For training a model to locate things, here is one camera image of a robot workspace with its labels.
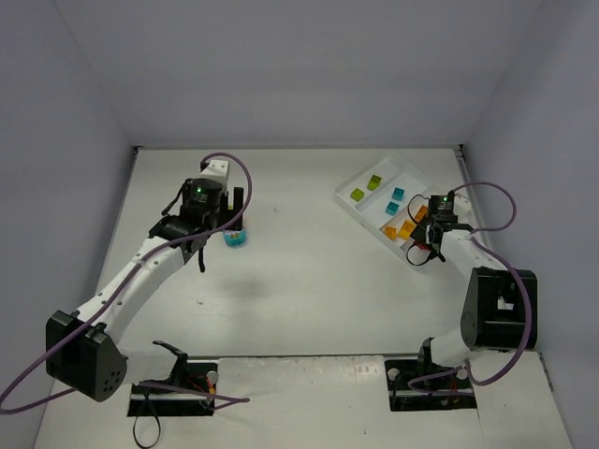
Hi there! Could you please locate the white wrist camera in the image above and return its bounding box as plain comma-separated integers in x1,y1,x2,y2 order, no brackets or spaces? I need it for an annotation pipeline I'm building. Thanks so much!
453,194,472,218
199,159,230,188

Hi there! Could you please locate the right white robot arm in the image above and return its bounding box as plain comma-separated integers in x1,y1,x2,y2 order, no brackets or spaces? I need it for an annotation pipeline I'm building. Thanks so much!
405,192,538,377

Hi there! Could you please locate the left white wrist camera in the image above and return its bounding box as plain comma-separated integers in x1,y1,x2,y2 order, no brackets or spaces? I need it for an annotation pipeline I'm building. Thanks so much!
199,159,230,188

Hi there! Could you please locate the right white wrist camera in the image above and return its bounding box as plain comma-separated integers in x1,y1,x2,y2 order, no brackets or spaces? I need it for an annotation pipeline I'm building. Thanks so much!
453,194,472,218

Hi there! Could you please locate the small yellow brick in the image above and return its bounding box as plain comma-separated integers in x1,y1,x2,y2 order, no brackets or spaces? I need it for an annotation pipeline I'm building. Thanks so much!
399,220,416,239

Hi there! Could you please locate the yellow curved brick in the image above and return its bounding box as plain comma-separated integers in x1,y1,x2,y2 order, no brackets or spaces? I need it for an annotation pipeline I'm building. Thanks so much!
384,226,398,239
413,206,428,224

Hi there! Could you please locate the small teal brick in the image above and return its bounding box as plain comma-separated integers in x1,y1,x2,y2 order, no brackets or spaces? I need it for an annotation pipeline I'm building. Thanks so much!
392,187,404,201

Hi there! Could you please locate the teal flower face brick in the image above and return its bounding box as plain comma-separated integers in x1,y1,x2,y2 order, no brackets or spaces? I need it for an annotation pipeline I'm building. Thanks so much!
222,228,247,248

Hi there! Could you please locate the white compartment sorting tray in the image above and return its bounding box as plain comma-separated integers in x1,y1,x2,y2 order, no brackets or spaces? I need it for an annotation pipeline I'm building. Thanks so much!
333,152,474,273

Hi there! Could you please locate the green curved brick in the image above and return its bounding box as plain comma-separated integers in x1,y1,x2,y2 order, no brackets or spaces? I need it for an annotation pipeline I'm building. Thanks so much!
367,175,382,191

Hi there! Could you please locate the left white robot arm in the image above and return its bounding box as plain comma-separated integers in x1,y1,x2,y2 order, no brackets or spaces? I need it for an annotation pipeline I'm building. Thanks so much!
45,176,240,402

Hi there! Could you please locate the yellow curved brick front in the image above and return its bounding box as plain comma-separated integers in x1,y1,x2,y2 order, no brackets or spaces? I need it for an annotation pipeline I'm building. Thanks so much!
384,226,398,239

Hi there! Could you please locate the teal square brick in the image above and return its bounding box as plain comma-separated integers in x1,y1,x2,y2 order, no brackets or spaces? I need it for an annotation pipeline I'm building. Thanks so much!
385,201,399,215

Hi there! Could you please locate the yellow curved brick back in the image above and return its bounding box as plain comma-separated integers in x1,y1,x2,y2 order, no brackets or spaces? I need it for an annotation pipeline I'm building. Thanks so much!
413,206,428,224

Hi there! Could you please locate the green square brick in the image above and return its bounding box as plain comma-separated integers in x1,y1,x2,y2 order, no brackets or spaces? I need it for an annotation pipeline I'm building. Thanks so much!
350,188,365,202

